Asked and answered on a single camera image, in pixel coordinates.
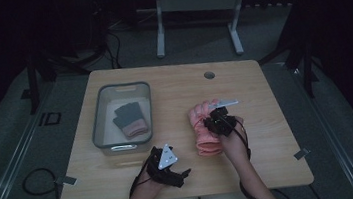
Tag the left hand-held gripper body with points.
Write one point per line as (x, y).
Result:
(163, 168)

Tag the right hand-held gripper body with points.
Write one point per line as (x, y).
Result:
(222, 124)

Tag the pink padded glove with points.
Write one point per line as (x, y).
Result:
(131, 121)
(207, 143)

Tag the grey plastic bin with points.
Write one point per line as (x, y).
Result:
(99, 125)

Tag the person's right hand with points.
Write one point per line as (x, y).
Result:
(232, 145)

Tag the person's left hand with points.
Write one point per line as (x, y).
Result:
(149, 186)

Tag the grey table clamp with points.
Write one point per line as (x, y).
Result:
(66, 180)
(301, 154)

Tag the black metal stand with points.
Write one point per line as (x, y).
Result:
(306, 64)
(32, 85)

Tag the metal floor rail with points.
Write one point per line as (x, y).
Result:
(333, 135)
(8, 169)

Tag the white metal desk frame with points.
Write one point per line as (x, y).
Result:
(198, 1)

